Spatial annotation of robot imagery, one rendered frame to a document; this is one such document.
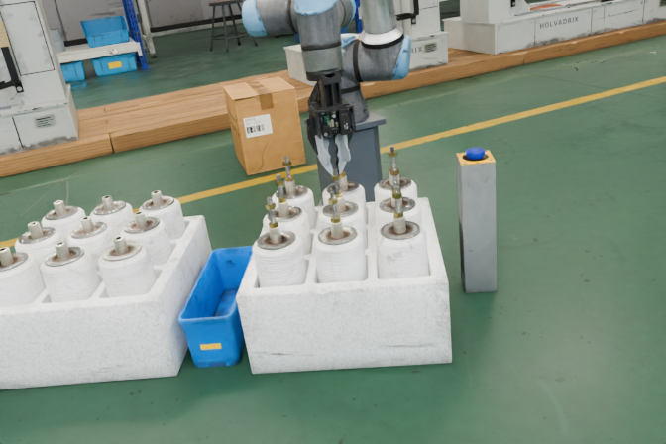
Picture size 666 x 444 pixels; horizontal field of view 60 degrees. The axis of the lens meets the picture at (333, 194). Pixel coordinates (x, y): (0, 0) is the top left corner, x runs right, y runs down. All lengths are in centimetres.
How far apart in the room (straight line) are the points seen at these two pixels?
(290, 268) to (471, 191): 42
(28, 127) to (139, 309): 192
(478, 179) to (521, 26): 265
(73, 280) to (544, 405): 89
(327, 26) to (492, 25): 271
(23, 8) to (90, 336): 199
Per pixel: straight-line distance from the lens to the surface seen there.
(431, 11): 352
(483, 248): 131
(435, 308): 109
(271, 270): 109
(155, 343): 121
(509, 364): 117
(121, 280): 119
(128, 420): 119
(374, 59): 157
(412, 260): 107
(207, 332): 119
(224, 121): 297
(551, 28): 398
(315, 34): 105
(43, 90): 302
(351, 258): 107
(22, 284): 130
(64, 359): 130
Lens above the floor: 74
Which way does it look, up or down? 22 degrees down
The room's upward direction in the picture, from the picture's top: 7 degrees counter-clockwise
